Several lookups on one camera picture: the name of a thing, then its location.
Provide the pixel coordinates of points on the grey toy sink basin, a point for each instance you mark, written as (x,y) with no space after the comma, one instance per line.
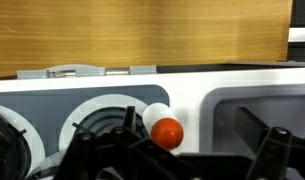
(258,100)

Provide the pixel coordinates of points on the toy kitchen playset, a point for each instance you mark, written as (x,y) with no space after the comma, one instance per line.
(192,86)

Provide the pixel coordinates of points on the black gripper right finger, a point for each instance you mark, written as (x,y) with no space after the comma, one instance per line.
(278,156)

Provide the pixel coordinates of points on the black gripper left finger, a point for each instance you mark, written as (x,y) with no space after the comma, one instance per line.
(125,160)

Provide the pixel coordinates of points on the white and red shaker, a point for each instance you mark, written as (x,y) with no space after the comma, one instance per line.
(167,133)

